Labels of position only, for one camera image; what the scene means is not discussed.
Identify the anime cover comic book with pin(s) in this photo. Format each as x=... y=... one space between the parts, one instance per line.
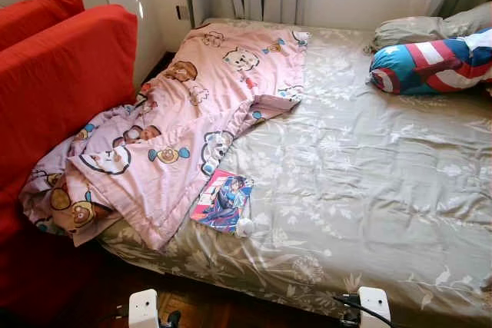
x=219 y=201

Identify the pink cartoon print blanket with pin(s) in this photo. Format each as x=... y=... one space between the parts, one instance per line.
x=192 y=97

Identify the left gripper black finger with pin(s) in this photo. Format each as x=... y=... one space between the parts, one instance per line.
x=171 y=319

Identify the white wall socket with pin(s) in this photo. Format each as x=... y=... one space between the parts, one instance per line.
x=182 y=12

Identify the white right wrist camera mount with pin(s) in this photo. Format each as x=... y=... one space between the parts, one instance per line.
x=375 y=301

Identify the red white blue bolster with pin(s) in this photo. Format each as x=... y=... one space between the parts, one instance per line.
x=430 y=63

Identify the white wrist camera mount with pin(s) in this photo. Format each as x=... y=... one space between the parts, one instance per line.
x=375 y=301
x=143 y=309

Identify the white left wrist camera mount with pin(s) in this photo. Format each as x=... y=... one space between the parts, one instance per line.
x=143 y=309

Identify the thick red cushion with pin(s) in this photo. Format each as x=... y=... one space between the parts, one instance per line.
x=61 y=90
x=34 y=14

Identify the grey floral bedspread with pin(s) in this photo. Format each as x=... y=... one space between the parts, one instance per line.
x=361 y=174

